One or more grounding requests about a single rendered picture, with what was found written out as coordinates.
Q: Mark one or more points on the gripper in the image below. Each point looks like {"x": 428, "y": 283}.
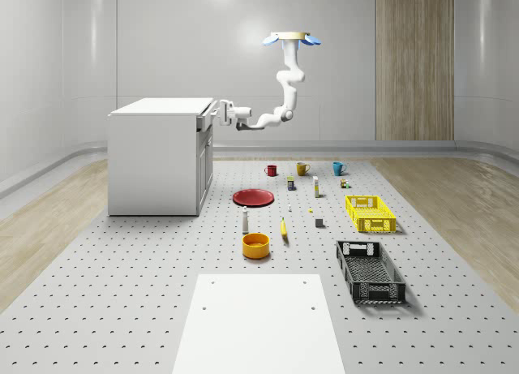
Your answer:
{"x": 226, "y": 114}

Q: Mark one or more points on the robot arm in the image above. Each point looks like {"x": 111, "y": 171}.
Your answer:
{"x": 288, "y": 94}

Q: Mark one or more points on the red mug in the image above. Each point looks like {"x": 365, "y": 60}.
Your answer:
{"x": 272, "y": 171}

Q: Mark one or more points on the white cabinet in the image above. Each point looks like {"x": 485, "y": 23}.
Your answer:
{"x": 154, "y": 163}

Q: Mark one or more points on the red plate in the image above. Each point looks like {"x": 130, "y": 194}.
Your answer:
{"x": 253, "y": 198}

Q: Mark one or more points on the yellow mug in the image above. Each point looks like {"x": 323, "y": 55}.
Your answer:
{"x": 301, "y": 169}

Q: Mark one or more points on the flat-sided can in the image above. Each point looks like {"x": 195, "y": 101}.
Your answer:
{"x": 290, "y": 184}

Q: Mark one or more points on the small white bottle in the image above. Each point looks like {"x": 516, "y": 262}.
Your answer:
{"x": 245, "y": 222}

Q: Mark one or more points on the tall pale yellow box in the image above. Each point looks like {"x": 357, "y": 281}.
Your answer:
{"x": 316, "y": 187}

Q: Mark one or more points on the blue mug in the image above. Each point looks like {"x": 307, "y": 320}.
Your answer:
{"x": 338, "y": 169}

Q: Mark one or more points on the banana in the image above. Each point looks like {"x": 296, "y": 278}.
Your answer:
{"x": 284, "y": 229}

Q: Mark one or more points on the puzzle cube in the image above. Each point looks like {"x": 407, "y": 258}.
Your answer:
{"x": 345, "y": 183}

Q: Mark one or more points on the yellow bowl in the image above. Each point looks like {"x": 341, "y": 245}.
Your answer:
{"x": 255, "y": 250}

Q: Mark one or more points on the grey cube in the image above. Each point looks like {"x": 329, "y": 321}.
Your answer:
{"x": 319, "y": 223}

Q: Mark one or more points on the yellow basket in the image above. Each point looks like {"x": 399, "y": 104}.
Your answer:
{"x": 375, "y": 224}

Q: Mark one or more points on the white board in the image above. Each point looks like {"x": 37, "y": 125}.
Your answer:
{"x": 259, "y": 329}

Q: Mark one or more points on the dark grey basket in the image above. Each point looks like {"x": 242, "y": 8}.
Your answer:
{"x": 379, "y": 295}

